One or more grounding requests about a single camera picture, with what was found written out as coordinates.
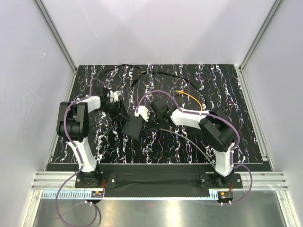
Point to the aluminium front rail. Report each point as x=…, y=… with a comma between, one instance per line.
x=52, y=180

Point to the left aluminium frame post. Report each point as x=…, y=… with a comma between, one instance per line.
x=53, y=30

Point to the aluminium frame post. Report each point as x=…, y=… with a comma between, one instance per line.
x=53, y=30
x=265, y=25

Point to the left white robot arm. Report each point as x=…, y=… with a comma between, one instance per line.
x=73, y=126

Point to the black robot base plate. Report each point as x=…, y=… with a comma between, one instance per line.
x=200, y=169

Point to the black cable gold connector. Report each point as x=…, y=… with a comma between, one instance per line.
x=173, y=76

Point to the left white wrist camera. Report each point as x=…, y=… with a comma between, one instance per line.
x=115, y=96

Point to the right aluminium frame post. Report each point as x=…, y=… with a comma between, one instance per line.
x=265, y=25

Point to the white slotted cable duct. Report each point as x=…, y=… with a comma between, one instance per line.
x=110, y=194

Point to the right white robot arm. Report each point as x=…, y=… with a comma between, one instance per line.
x=217, y=132

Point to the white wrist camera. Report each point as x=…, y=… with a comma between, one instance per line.
x=115, y=96
x=142, y=111

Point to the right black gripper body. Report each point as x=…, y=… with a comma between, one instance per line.
x=154, y=120

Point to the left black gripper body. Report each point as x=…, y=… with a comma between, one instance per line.
x=112, y=109

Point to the black marble pattern mat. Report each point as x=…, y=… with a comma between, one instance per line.
x=178, y=144

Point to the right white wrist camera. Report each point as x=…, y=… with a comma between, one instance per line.
x=142, y=111

